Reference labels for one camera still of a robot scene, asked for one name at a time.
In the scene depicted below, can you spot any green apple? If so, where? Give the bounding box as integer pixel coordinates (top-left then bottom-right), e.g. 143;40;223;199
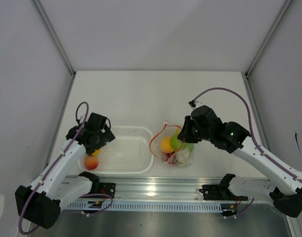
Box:
170;132;185;151

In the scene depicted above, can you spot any yellow green mango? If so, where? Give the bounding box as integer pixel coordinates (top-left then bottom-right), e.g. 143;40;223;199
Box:
91;149;100;156

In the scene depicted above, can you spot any white cauliflower with leaves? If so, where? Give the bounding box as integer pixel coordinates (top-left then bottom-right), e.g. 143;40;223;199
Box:
176;143;194;166

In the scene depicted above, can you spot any orange fruit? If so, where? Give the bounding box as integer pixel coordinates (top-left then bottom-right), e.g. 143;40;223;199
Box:
160;136;174;154

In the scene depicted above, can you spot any clear zip top bag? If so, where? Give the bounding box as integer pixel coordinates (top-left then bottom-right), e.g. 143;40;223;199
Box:
149;120;194;167

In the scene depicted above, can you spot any red peach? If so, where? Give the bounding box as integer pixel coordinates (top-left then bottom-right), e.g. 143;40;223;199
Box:
84;156;99;170

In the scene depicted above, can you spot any red grape bunch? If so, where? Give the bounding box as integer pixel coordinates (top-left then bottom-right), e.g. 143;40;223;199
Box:
164;152;175;163

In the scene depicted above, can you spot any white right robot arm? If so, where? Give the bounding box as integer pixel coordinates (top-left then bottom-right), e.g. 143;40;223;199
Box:
178;101;302;218

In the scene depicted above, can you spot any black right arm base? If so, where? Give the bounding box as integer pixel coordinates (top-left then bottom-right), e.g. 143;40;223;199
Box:
199;185;248;219

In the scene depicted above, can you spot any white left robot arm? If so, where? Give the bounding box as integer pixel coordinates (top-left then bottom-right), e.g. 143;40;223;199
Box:
15;113;115;229

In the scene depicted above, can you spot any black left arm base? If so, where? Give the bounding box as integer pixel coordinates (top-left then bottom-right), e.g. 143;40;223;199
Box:
68;183;115;216

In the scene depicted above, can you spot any white perforated plastic basket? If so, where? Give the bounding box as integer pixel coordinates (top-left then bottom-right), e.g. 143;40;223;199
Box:
90;126;154;175

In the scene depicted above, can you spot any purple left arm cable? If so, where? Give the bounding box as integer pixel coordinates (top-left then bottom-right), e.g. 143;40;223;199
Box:
19;101;113;235

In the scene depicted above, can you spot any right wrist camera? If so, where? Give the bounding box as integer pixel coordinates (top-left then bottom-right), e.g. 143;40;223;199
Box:
188;100;203;110

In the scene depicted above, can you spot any aluminium rail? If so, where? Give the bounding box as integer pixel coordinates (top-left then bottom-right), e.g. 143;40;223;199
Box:
26;176;240;199

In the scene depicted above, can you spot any slotted cable duct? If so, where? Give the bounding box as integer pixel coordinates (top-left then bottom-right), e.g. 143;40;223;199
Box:
65;199;223;213

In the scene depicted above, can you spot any right aluminium frame post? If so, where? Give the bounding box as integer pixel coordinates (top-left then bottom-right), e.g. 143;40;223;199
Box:
244;0;295;77

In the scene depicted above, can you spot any aluminium frame post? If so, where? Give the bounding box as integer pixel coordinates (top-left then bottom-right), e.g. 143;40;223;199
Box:
244;0;295;77
30;0;76;76

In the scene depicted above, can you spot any left aluminium frame post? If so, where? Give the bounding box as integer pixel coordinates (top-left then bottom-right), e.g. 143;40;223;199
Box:
30;0;76;76

